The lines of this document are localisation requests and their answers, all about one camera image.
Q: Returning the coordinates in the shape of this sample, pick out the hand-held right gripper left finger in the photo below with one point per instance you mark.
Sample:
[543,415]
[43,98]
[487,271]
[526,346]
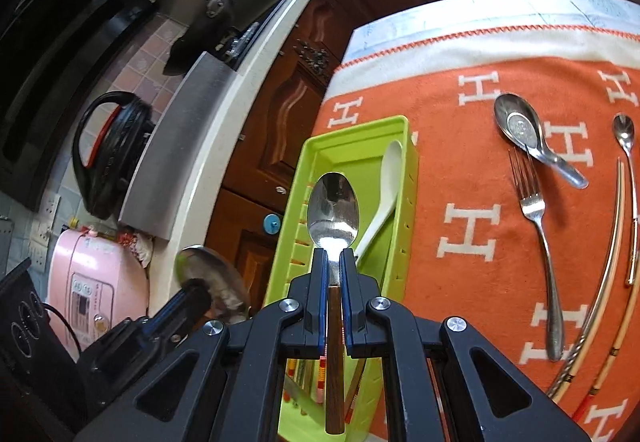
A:
[320,307]

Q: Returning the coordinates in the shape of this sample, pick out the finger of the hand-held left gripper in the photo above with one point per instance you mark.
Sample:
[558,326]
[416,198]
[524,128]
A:
[175,312]

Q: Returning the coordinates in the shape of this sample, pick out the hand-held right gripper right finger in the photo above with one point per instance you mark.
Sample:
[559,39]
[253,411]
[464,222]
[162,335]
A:
[346,307]

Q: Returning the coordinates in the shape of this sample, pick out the white ceramic spoon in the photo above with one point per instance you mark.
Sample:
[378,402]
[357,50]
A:
[390,182]

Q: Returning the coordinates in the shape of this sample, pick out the green plastic utensil tray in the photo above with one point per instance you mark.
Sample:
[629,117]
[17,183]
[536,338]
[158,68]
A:
[350,157]

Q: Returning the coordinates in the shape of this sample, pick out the floral cloth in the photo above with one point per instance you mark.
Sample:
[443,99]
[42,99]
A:
[135,247]

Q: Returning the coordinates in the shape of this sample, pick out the pink rice cooker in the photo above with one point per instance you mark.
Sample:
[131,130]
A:
[100,282]

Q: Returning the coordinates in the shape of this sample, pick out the blue round cabinet knob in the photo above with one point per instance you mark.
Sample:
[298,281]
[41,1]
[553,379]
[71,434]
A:
[271,223]

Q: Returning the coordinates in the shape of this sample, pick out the orange printed blanket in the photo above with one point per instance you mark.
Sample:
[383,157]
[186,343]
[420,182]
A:
[475,247]

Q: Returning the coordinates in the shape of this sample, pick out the stainless steel counter plate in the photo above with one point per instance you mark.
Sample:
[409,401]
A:
[175,147]

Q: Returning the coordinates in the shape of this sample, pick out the brown wooden cabinet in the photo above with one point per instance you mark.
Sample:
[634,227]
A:
[280,122]

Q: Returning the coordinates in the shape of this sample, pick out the steel fork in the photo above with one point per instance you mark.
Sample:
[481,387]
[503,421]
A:
[532,207]

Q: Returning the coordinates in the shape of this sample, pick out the white stone countertop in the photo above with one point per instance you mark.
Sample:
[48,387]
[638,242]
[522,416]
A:
[247,82]

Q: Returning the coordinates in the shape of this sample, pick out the short steel soup spoon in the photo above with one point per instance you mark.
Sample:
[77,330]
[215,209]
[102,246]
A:
[520,122]

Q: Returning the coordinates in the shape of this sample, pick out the black gas stove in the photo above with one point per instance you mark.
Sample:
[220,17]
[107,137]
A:
[240,44]

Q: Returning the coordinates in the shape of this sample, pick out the black wok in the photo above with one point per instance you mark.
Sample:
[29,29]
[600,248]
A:
[200,29]

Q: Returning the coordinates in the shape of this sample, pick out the cream chopstick twisted steel end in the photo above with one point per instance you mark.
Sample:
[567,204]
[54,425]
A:
[618,222]

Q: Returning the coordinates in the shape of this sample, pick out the black range hood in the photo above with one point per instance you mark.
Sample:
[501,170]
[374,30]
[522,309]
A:
[60,47]

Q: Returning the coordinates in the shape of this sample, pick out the light blue table sheet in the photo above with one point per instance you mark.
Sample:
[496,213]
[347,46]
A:
[450,24]

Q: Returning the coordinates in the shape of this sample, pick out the white wall socket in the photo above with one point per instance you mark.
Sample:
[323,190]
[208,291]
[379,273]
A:
[50,204]

